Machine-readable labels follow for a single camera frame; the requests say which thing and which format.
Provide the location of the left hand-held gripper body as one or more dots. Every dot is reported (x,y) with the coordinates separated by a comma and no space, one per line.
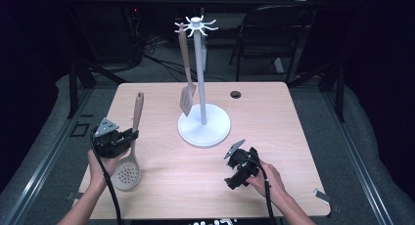
(109,143)

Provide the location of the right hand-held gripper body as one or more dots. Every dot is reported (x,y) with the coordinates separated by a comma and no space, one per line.
(244,161)

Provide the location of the beige skimmer spoon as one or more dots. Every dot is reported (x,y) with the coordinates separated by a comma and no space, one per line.
(127,176)

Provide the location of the white utensil rack with hooks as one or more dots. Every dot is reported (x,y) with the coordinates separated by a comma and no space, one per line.
(204,127)

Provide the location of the beige slotted spatula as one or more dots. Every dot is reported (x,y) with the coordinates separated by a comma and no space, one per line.
(187,98)

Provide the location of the person's left hand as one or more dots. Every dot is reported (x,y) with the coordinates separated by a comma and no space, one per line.
(101,169)

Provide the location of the person's right hand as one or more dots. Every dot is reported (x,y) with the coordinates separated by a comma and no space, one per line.
(269,182)

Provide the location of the black folding chair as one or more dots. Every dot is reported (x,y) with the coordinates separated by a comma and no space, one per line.
(270,26)

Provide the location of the black square floor bracket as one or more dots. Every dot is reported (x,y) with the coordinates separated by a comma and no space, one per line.
(72,133)

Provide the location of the metal table bracket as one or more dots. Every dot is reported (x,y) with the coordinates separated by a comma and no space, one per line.
(323,196)
(73,195)

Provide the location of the black frame post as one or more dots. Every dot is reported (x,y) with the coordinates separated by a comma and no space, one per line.
(340,94)
(72,91)

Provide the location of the metal floor rail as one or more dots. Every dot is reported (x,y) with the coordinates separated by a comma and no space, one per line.
(42,166)
(359,166)

